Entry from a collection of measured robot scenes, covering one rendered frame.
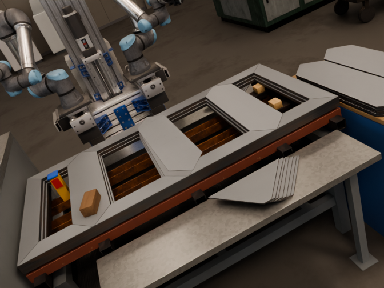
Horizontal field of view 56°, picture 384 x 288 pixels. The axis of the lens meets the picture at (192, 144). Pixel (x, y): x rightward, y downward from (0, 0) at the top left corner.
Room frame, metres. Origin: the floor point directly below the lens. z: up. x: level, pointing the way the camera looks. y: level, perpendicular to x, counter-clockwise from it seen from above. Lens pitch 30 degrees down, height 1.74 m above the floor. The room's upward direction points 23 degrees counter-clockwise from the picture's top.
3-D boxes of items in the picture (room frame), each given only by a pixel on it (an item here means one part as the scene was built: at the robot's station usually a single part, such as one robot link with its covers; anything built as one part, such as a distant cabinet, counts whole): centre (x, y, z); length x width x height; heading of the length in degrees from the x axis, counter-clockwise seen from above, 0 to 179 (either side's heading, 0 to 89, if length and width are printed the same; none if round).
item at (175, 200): (1.33, 0.07, 0.79); 1.56 x 0.09 x 0.06; 99
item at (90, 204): (1.35, 0.51, 0.89); 0.12 x 0.06 x 0.05; 171
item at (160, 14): (2.28, -0.13, 1.34); 0.11 x 0.08 x 0.11; 127
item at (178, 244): (1.11, -0.06, 0.74); 1.20 x 0.26 x 0.03; 99
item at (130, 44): (2.43, 0.12, 1.20); 0.13 x 0.12 x 0.14; 127
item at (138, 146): (2.19, 0.01, 0.67); 1.30 x 0.20 x 0.03; 99
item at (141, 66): (2.42, 0.13, 1.09); 0.15 x 0.15 x 0.10
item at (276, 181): (1.14, -0.21, 0.77); 0.45 x 0.20 x 0.04; 99
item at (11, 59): (10.53, 3.27, 0.77); 0.87 x 0.71 x 1.55; 101
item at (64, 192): (1.77, 0.76, 0.78); 0.05 x 0.05 x 0.19; 9
